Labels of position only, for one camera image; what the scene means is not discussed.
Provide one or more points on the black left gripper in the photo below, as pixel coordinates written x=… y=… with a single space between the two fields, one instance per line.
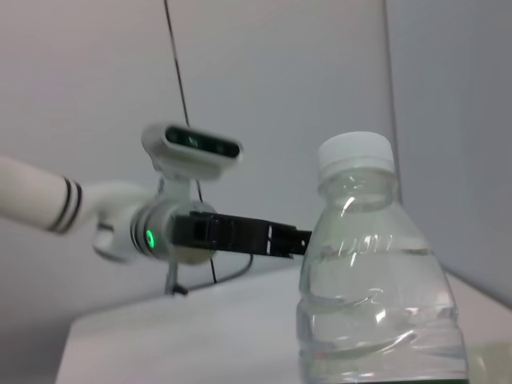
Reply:
x=224 y=234

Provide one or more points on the clear green-label water bottle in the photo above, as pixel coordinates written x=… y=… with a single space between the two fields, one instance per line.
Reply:
x=380 y=300

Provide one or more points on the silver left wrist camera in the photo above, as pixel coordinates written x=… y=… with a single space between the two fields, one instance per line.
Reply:
x=192 y=156

